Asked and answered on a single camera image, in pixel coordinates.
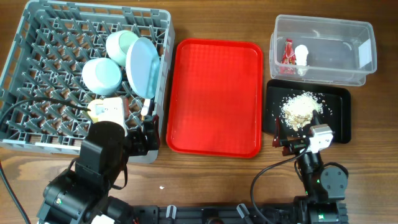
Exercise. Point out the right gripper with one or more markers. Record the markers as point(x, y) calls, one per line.
point(293, 147)

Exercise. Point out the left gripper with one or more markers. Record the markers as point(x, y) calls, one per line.
point(140, 145)

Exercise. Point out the white plastic fork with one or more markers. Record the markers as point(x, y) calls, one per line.
point(146, 108)

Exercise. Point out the food scraps and rice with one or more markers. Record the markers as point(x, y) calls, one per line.
point(295, 111)

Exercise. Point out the yellow plastic cup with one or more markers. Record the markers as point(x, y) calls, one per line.
point(95, 109)

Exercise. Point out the white round plate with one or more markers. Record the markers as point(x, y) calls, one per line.
point(142, 67)

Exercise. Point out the light blue bowl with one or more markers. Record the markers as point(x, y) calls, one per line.
point(102, 76)

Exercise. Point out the red snack wrapper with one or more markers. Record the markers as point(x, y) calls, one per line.
point(288, 58)

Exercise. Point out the white tissue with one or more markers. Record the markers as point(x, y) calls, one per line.
point(301, 53)

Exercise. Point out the light green bowl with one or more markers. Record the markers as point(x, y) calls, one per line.
point(117, 45)

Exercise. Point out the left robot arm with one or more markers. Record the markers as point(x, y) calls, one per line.
point(80, 194)

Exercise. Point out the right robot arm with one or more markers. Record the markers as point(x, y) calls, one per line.
point(324, 183)

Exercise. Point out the grey dishwasher rack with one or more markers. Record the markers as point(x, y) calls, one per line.
point(42, 90)

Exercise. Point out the black plastic tray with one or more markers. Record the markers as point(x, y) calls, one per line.
point(336, 107)

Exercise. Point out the red plastic tray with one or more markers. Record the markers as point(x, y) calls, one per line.
point(215, 102)

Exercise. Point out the clear plastic bin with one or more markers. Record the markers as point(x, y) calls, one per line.
point(341, 52)

